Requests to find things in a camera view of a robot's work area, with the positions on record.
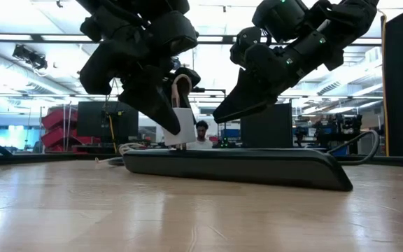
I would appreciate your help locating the black power strip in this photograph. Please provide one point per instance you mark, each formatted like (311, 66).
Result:
(236, 168)

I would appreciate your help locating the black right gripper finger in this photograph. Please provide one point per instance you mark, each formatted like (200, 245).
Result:
(275, 92)
(247, 91)

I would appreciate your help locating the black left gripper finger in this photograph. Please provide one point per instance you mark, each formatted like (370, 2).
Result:
(149, 94)
(195, 76)

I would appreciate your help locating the black mounted camera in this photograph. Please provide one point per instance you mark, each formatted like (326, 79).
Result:
(30, 56)

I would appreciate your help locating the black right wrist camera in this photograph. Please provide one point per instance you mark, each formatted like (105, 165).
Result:
(278, 21)

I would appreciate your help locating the tall black screen panel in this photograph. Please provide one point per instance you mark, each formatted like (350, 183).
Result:
(266, 126)

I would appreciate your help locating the blue board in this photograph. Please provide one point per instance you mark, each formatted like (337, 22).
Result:
(9, 136)

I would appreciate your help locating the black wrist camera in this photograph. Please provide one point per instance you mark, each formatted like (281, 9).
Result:
(170, 31)
(278, 21)

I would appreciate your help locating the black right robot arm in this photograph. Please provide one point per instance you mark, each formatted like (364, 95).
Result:
(352, 17)

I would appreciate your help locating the red plastic bin stack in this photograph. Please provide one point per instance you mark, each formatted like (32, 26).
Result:
(58, 129)

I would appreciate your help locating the blue storage box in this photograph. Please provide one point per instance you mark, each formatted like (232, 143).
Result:
(231, 133)

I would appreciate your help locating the black robot workstation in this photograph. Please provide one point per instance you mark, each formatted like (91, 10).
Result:
(338, 126)

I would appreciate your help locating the wide black screen panel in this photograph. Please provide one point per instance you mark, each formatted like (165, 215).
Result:
(93, 119)

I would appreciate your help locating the person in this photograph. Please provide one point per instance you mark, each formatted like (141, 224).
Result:
(201, 134)

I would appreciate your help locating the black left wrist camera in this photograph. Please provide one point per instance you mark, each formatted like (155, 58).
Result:
(170, 31)

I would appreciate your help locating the white card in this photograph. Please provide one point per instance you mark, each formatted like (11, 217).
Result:
(180, 127)

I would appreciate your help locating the thin black stand frame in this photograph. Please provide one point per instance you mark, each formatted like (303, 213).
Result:
(225, 112)

